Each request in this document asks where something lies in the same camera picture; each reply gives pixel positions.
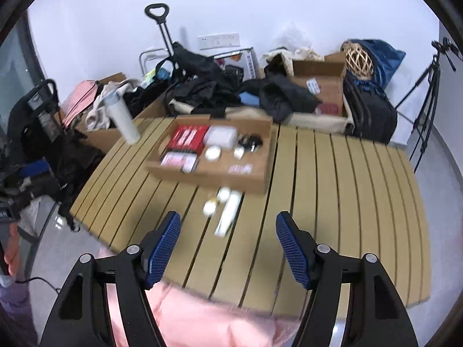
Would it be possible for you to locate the gold label small box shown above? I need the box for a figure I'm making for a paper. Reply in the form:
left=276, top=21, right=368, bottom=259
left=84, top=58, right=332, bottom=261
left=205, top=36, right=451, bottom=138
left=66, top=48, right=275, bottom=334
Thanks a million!
left=203, top=198, right=219, bottom=217

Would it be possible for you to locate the white tube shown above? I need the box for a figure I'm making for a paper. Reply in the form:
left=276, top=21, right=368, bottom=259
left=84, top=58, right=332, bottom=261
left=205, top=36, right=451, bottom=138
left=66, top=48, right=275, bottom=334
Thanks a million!
left=214, top=190, right=242, bottom=237

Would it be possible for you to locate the translucent white plastic box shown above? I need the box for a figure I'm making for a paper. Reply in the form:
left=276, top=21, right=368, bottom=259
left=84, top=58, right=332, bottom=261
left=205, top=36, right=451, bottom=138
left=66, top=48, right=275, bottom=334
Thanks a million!
left=203, top=125, right=238, bottom=150

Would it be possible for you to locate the small white round jar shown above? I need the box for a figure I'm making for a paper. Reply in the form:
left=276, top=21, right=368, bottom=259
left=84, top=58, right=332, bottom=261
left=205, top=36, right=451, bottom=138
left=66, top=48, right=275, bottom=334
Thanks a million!
left=216, top=187, right=232, bottom=203

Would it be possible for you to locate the person left hand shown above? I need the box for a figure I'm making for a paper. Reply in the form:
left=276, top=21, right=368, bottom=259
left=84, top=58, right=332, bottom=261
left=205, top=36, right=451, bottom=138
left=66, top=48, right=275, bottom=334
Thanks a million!
left=4, top=222, right=21, bottom=276

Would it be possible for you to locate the pink trousers lap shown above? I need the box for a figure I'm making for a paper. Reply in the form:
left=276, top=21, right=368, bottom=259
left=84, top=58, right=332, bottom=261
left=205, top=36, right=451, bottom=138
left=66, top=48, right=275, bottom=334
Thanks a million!
left=97, top=248, right=302, bottom=347

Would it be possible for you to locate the large cardboard box left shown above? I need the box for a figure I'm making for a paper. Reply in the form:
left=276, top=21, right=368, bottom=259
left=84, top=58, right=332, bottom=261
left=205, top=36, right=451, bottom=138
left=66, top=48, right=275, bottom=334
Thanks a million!
left=56, top=72, right=168, bottom=153

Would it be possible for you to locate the pink white packet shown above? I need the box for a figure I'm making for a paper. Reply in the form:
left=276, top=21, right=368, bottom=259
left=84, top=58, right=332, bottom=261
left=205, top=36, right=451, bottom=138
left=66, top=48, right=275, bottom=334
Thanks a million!
left=160, top=151, right=199, bottom=173

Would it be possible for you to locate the small white sachet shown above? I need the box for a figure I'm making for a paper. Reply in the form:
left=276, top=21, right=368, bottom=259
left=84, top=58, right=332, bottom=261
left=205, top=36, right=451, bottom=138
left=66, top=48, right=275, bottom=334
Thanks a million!
left=228, top=164, right=253, bottom=175

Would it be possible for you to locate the beige mattress cushion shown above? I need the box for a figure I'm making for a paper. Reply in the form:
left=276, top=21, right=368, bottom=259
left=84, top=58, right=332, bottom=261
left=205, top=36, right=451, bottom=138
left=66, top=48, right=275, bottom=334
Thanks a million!
left=167, top=99, right=355, bottom=135

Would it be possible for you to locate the black suitcase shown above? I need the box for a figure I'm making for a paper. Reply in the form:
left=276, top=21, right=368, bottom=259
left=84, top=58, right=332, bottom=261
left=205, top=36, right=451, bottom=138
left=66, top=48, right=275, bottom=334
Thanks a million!
left=343, top=71, right=397, bottom=144

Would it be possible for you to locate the red printed box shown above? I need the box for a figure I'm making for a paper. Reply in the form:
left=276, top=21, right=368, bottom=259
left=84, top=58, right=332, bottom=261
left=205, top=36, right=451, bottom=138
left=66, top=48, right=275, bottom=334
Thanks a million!
left=166, top=125, right=210, bottom=156

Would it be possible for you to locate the brown cardboard tray box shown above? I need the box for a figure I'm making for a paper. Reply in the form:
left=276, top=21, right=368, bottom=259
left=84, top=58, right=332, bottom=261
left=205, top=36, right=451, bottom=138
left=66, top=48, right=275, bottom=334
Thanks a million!
left=144, top=115, right=272, bottom=193

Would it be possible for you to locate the white thermos bottle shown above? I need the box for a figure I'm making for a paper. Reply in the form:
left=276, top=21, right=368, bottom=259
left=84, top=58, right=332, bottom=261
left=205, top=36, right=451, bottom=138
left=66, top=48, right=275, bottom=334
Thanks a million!
left=103, top=90, right=140, bottom=145

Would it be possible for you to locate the pink backpack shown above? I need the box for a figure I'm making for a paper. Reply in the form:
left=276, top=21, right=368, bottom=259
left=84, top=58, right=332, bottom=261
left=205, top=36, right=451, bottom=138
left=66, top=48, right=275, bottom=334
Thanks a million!
left=60, top=80, right=99, bottom=128

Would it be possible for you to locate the open brown cardboard box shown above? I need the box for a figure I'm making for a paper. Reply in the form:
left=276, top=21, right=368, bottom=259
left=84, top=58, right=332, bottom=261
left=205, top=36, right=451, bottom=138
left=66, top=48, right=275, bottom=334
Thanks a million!
left=290, top=52, right=346, bottom=116

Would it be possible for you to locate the blue bag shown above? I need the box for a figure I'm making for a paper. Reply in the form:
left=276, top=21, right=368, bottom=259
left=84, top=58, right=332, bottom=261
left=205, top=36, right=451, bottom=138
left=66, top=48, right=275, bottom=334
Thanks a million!
left=350, top=39, right=406, bottom=90

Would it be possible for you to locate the black clothes pile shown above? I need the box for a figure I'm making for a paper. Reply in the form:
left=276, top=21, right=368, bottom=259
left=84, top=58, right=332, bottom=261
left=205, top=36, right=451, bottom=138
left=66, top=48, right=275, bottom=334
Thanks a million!
left=165, top=42, right=322, bottom=123

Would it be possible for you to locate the white printed carton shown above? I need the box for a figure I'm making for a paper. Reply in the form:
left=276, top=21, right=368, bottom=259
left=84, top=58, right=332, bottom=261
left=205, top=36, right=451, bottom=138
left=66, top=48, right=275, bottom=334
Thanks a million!
left=212, top=47, right=259, bottom=81

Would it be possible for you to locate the black cable bundle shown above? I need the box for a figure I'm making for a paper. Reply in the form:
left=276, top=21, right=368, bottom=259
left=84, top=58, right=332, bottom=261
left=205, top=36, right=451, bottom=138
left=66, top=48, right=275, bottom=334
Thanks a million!
left=238, top=134, right=264, bottom=151

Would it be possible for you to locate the black camera tripod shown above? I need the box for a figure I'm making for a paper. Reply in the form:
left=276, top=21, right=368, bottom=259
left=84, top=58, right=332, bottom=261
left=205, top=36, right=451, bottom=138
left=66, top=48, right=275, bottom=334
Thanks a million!
left=395, top=37, right=462, bottom=172

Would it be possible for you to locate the white wall socket strip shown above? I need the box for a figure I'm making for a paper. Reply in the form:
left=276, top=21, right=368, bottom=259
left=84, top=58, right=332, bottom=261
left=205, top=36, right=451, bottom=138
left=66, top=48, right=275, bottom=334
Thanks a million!
left=197, top=33, right=240, bottom=50

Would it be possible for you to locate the black trolley handle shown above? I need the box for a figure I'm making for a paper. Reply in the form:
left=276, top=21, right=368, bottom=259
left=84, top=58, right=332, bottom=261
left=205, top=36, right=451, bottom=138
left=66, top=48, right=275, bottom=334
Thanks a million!
left=144, top=3, right=179, bottom=75

